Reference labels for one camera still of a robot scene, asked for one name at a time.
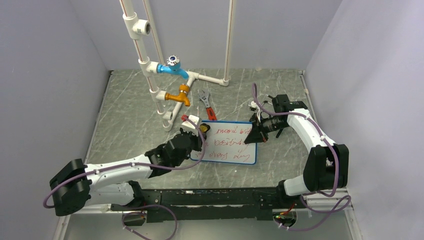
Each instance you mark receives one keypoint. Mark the yellow black whiteboard eraser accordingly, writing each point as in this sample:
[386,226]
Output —
[204,127]

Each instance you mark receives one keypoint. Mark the white PVC pipe frame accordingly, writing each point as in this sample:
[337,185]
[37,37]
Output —
[168,105]

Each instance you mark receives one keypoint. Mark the blue faucet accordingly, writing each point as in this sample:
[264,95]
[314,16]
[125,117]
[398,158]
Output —
[172,67]

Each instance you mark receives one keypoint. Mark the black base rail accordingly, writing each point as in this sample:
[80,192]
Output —
[259,203]

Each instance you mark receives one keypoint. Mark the red handled adjustable wrench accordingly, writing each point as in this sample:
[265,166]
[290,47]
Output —
[204,97]

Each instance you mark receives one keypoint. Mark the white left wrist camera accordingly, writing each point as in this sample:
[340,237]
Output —
[191,123]

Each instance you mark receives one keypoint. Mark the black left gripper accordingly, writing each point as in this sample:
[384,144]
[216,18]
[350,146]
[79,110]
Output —
[198,141]

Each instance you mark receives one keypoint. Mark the blue framed whiteboard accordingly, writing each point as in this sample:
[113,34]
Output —
[225,143]

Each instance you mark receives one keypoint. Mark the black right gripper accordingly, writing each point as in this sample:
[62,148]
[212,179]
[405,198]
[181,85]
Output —
[255,135]

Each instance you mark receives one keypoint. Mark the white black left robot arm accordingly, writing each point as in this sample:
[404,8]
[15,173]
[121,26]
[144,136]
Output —
[78,185]

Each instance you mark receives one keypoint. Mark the orange faucet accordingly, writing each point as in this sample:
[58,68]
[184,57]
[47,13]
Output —
[181,97]

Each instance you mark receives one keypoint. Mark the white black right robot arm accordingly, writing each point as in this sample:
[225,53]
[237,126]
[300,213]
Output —
[326,168]

